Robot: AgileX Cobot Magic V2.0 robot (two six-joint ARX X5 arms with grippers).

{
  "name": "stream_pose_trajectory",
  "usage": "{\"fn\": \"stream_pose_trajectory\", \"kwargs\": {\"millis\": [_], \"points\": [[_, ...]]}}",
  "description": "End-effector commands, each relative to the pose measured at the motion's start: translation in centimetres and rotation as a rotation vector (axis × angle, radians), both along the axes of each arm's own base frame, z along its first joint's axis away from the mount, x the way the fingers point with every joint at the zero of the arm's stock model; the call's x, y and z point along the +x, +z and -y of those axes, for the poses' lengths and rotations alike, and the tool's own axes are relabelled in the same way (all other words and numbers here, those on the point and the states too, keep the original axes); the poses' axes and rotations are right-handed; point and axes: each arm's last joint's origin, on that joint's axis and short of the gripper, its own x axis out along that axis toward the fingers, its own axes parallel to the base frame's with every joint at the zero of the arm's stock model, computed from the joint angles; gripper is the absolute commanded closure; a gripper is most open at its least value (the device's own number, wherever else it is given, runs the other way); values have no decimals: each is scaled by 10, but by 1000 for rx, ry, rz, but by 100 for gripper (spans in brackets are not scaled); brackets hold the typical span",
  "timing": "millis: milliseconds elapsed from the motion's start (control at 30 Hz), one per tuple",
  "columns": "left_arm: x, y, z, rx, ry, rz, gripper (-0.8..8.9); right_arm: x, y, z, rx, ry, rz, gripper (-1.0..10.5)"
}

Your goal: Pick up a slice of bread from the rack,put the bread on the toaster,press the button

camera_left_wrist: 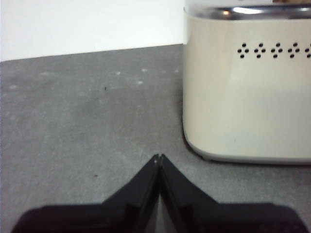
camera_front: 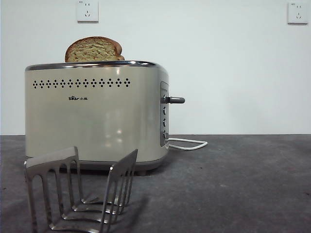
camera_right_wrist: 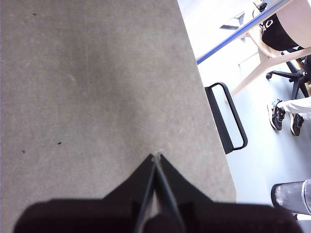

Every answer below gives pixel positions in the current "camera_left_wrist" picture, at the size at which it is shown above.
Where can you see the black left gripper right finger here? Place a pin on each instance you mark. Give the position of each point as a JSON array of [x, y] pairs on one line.
[[218, 218]]

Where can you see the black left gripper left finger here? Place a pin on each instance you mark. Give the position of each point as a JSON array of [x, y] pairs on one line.
[[97, 218]]

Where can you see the beige two-slot toaster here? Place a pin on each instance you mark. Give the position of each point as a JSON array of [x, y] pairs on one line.
[[243, 97]]

